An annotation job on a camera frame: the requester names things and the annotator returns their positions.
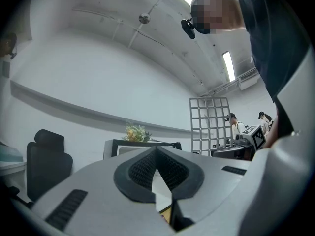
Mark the person's head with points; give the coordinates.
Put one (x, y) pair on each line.
(221, 8)

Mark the white wire fridge shelf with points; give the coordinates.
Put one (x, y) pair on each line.
(191, 99)

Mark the white desk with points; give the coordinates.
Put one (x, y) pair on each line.
(12, 167)

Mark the person's black shirt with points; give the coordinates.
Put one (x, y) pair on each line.
(270, 33)

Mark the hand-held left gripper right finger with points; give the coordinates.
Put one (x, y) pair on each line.
(216, 181)

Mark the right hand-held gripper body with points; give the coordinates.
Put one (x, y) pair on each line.
(258, 138)

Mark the black mini fridge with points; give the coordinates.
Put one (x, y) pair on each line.
(109, 149)

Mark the person's right forearm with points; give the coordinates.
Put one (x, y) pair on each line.
(272, 134)

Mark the artificial flower bouquet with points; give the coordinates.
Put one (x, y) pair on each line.
(134, 134)

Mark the white wall air conditioner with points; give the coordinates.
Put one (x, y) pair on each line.
(248, 79)

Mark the ceiling dome sensor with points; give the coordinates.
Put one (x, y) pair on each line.
(144, 18)

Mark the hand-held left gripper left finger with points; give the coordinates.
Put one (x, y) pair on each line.
(98, 193)

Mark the black head-mounted camera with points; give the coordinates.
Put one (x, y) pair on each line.
(189, 29)

